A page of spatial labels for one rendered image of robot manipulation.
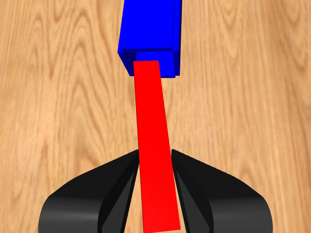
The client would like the blue hollow socket block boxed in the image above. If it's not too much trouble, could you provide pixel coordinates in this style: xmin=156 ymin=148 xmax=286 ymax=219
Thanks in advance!
xmin=117 ymin=0 xmax=183 ymax=79

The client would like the thin red peg bar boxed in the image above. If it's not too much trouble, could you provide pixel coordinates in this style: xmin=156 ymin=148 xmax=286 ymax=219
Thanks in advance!
xmin=133 ymin=60 xmax=181 ymax=233

